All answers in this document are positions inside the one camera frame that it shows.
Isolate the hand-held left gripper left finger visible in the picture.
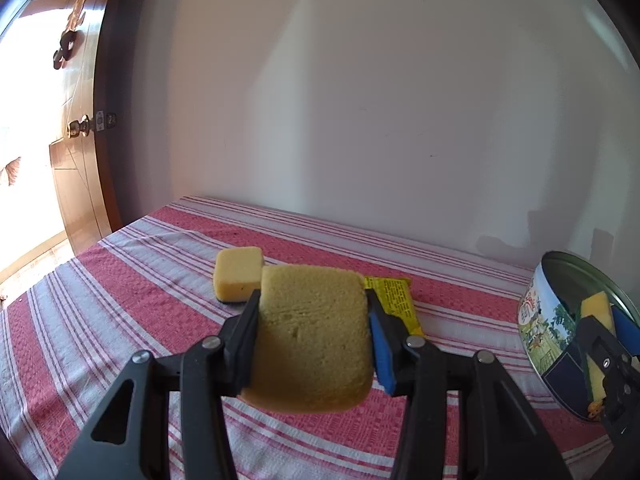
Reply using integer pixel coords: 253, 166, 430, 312
57, 292, 261, 480

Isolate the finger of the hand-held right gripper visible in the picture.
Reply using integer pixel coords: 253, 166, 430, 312
611, 305, 640, 358
575, 317, 640, 446

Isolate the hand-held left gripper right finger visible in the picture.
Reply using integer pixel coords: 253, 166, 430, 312
367, 290, 571, 480

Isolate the yellow sponge with green scourer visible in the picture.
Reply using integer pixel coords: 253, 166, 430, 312
579, 292, 615, 401

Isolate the rough yellow sponge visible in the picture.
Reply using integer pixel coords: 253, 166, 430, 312
240, 265, 376, 415

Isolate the round metal tin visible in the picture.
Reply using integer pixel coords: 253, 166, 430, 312
517, 251, 640, 423

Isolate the yellow snack packet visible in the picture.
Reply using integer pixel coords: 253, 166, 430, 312
364, 276, 426, 338

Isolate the yellow sponge with dark base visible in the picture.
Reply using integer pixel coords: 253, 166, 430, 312
213, 246, 265, 306

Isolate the red striped tablecloth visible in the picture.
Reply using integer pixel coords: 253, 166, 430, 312
0, 196, 626, 480

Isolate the brass door knob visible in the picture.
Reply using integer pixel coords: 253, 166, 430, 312
66, 115, 94, 140

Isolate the wooden door with knob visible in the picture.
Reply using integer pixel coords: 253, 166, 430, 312
0, 0, 151, 233

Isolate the hanging door decoration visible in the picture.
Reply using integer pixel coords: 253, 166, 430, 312
52, 0, 91, 71

